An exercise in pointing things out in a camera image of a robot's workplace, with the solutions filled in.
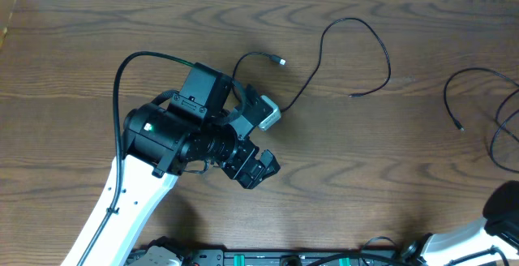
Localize thin black USB cable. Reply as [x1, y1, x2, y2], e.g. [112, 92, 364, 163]
[231, 17, 392, 114]

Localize thick black USB cable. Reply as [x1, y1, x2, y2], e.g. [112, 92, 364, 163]
[443, 67, 519, 174]

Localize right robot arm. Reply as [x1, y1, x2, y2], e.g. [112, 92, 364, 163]
[399, 180, 518, 266]

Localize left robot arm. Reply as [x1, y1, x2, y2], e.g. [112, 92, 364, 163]
[63, 63, 281, 265]

